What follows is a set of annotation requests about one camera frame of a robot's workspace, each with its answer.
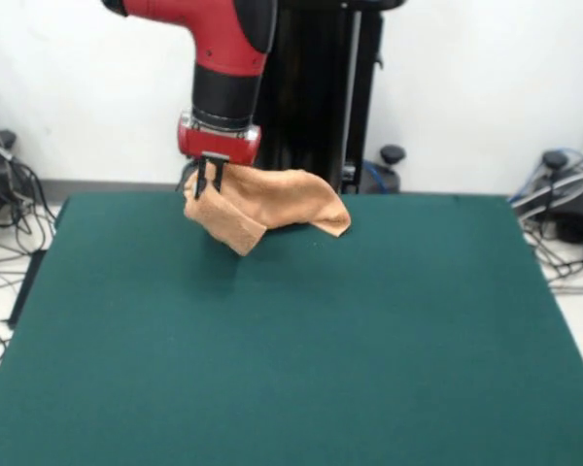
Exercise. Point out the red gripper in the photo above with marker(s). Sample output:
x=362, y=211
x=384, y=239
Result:
x=214, y=143

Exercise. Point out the tan terry towel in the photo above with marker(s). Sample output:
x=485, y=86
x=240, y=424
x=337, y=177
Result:
x=282, y=194

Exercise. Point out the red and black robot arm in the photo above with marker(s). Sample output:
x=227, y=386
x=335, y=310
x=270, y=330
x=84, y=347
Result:
x=223, y=48

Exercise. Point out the dark green table cloth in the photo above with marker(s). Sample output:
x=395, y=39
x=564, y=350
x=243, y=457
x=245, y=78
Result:
x=126, y=340

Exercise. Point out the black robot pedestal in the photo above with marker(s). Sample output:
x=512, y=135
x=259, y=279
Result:
x=311, y=97

